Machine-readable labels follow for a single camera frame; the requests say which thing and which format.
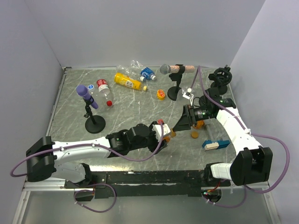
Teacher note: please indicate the blue white loose cap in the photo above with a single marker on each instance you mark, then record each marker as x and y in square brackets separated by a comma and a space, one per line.
[91, 87]

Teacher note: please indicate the blue beige toy brick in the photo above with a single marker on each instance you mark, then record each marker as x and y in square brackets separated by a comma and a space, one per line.
[211, 145]

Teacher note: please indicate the blue label clear bottle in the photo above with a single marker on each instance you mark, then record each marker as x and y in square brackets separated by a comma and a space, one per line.
[144, 73]

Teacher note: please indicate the red label clear bottle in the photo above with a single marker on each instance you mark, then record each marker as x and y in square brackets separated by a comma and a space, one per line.
[104, 91]

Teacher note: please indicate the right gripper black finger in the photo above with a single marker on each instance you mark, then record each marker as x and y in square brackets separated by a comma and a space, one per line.
[185, 118]
[181, 127]

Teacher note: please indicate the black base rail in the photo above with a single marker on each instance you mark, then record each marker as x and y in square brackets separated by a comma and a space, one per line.
[150, 183]

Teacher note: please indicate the orange gold bottle cap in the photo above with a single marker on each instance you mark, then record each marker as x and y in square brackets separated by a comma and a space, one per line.
[194, 134]

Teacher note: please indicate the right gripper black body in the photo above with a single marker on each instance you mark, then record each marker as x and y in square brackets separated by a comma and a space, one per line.
[199, 114]

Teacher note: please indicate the black microphone stand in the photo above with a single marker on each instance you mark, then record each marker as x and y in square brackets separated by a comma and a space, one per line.
[177, 76]

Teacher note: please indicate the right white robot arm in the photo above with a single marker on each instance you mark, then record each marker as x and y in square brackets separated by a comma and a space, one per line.
[253, 161]

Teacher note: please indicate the orange bottle red cap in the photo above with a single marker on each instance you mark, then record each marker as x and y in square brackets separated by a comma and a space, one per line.
[199, 124]

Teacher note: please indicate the orange juice bottle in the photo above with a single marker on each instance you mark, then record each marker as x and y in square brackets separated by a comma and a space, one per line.
[169, 137]

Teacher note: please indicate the aluminium frame rail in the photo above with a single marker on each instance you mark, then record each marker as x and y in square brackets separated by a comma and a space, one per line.
[47, 185]

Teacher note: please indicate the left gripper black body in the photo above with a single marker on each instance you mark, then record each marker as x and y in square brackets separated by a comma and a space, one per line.
[151, 142]

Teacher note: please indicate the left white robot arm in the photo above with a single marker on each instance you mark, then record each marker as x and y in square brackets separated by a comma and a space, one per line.
[47, 158]

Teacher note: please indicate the colourful toy brick stack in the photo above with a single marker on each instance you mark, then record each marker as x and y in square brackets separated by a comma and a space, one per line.
[207, 124]

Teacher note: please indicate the black clamp stand rear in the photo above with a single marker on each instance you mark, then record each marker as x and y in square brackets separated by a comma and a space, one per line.
[221, 77]

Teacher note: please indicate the purple microphone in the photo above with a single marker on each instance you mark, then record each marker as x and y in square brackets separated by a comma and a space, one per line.
[83, 92]

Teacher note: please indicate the yellow lemon drink bottle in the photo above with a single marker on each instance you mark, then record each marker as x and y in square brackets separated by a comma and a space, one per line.
[126, 81]

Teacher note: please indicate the yellow orange toy block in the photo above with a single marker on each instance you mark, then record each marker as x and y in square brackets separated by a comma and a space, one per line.
[160, 94]

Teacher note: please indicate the silver head microphone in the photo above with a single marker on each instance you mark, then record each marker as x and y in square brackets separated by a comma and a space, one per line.
[174, 69]

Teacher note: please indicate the small red bottle cap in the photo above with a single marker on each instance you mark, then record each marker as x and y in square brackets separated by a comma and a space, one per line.
[109, 103]

